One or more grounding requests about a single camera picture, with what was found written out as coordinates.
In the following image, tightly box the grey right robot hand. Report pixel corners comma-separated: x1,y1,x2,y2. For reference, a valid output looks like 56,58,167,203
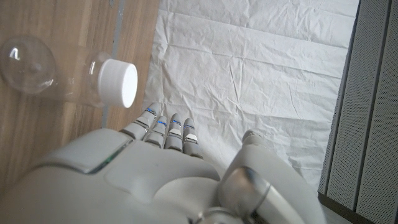
0,101,327,224

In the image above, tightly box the clear bottle with white cap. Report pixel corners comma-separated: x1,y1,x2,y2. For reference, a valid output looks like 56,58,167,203
0,35,139,109

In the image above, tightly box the white wrinkled backdrop cloth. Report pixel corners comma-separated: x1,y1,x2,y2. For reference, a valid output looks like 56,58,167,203
142,0,361,190

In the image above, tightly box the grey perforated wall panel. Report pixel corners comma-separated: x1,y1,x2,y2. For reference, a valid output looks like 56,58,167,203
317,0,398,224

